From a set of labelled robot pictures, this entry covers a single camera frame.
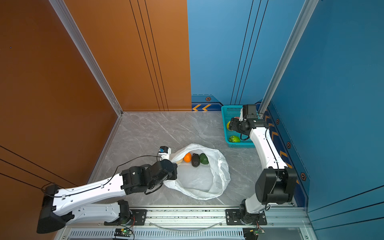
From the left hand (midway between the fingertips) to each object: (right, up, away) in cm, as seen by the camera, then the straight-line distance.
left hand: (180, 166), depth 72 cm
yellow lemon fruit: (+26, +20, +13) cm, 35 cm away
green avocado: (+12, 0, +17) cm, 21 cm away
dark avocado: (+7, -1, +16) cm, 18 cm away
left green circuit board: (-27, -31, -1) cm, 42 cm away
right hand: (+29, +20, +13) cm, 38 cm away
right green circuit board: (+34, -31, -2) cm, 47 cm away
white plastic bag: (+13, -12, +13) cm, 22 cm away
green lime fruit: (+32, +11, +24) cm, 42 cm away
